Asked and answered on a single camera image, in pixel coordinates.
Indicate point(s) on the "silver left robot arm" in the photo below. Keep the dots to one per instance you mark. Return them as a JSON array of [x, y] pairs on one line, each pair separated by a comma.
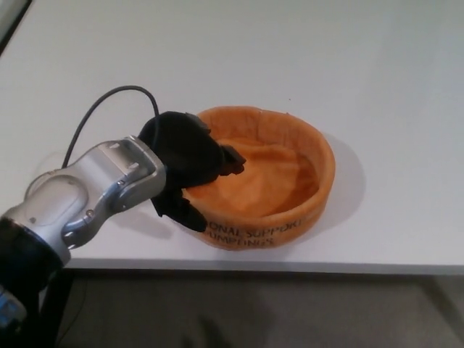
[[83, 195]]

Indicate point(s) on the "grey panel with dark edge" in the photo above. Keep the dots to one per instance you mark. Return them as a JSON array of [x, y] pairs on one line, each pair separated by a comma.
[[7, 16]]

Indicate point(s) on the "orange plush dumpling plate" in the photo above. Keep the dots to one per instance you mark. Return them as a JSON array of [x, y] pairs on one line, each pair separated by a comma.
[[275, 181]]

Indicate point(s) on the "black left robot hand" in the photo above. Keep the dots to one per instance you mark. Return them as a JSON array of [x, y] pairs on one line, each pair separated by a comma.
[[185, 152]]

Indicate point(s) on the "black table leg frame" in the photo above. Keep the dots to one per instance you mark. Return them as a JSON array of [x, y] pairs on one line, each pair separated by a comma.
[[59, 311]]

